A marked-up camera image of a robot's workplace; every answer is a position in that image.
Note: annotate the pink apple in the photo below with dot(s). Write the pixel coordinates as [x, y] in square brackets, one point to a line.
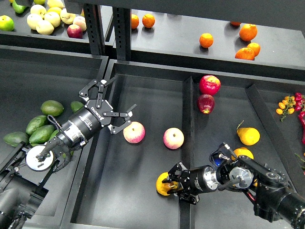
[134, 133]
[173, 138]

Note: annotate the dark red shelf apple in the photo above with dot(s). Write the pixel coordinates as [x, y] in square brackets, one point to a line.
[74, 31]

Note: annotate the pale yellow pear left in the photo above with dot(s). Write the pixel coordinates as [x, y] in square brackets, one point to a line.
[33, 19]

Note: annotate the bright red apple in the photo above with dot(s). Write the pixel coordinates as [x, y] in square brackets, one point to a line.
[209, 84]

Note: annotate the green avocado near arm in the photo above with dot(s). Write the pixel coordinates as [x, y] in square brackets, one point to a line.
[54, 134]

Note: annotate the cherry tomato bunch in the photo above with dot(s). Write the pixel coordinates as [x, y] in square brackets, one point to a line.
[286, 107]

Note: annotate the green avocado middle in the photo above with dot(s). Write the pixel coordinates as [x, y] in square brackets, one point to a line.
[42, 134]

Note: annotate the pink apple right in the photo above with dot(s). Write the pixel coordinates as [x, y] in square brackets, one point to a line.
[173, 138]

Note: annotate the pale yellow pear front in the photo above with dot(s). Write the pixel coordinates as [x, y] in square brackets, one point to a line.
[44, 27]

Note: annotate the yellow pear under arm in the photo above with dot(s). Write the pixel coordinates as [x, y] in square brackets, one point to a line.
[244, 151]

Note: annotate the black centre bin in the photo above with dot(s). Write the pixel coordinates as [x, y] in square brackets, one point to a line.
[117, 190]

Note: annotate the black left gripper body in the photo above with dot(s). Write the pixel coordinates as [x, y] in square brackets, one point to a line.
[83, 124]

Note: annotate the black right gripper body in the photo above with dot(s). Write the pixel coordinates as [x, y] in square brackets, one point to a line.
[201, 180]

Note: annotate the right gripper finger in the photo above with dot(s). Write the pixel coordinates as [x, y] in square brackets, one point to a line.
[184, 195]
[178, 173]

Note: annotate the large orange on shelf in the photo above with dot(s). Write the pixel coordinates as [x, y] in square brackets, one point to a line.
[248, 32]

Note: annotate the dark avocado far left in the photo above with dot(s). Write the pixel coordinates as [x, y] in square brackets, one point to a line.
[14, 138]

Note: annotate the orange on shelf left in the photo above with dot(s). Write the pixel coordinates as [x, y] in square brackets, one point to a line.
[134, 21]

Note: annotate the black shelf post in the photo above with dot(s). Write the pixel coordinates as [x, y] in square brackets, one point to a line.
[93, 20]

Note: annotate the black bin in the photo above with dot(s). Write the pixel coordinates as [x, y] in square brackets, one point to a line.
[28, 77]
[117, 190]

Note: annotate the pink peach on shelf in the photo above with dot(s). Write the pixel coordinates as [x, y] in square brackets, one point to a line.
[80, 21]

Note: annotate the yellow pear with stem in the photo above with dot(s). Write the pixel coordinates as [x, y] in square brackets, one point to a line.
[247, 135]

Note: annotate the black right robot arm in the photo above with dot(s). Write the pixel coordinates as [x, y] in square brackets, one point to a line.
[267, 189]

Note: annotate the orange on shelf front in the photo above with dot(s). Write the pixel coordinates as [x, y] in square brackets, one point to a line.
[245, 54]

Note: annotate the small dark avocado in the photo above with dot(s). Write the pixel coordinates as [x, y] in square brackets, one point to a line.
[76, 105]

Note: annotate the pale yellow pear right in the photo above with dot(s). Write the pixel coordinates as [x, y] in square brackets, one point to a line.
[67, 17]

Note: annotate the green avocado top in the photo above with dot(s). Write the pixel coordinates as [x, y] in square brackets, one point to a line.
[52, 107]

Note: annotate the pale yellow pear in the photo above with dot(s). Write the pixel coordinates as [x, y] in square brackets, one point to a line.
[33, 19]
[53, 18]
[44, 27]
[67, 17]

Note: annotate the red chili peppers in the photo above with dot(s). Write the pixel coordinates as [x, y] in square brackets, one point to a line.
[300, 106]

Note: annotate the orange on shelf middle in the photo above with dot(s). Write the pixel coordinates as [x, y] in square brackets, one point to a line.
[206, 40]

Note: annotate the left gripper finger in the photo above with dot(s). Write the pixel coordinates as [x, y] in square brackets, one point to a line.
[109, 115]
[95, 87]

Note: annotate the orange on shelf right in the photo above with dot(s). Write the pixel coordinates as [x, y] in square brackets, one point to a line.
[255, 47]

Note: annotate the green avocado upper left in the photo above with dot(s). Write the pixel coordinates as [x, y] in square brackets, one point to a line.
[36, 123]

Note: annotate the green apple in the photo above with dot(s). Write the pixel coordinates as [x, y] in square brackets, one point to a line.
[6, 23]

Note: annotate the green avocado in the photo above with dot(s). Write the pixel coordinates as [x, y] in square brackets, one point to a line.
[42, 134]
[36, 123]
[52, 107]

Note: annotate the pale yellow pear centre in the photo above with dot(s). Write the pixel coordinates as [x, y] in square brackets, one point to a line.
[53, 18]

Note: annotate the pink apple left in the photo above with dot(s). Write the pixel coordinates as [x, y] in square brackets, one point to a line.
[134, 133]

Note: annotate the black left bin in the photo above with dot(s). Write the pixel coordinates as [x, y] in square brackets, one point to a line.
[28, 77]

